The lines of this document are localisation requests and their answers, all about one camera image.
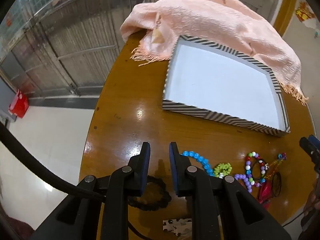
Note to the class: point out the pink fringed scarf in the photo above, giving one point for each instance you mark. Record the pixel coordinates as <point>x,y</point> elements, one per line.
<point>212,22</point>

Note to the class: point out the red hair accessory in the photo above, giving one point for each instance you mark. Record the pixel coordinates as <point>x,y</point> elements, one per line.
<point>265,192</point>

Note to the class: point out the red yellow wall decoration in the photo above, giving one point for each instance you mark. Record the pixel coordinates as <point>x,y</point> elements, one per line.
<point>303,11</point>

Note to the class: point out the red box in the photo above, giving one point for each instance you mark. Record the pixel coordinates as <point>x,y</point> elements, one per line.
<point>18,103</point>

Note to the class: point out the red window decoration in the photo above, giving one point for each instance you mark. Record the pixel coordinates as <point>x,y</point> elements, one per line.
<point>8,21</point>

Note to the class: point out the small wall hook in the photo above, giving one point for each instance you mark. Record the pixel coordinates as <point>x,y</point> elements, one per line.
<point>317,33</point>

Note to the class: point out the metal door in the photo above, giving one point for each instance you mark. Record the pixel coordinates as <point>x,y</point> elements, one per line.
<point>75,42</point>

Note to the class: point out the black scrunchie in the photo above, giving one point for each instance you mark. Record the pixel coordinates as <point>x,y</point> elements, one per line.
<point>162,200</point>

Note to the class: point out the striped shallow box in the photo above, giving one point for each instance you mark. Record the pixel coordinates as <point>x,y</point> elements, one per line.
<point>220,85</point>

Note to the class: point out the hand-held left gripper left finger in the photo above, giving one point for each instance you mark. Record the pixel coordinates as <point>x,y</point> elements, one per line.
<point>145,170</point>

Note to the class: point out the spotted brown bow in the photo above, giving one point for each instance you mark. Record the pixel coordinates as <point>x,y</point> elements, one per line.
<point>175,226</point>

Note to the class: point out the person's right hand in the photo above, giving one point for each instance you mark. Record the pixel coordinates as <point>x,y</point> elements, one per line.
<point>312,197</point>

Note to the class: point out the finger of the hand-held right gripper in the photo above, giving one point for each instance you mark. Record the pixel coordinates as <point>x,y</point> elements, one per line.
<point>315,141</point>
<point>311,155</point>

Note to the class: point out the colourful bead strand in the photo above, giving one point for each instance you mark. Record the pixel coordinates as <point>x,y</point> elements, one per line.
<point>281,157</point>

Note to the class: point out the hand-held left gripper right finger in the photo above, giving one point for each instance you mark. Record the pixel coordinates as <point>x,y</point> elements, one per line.
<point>173,170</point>

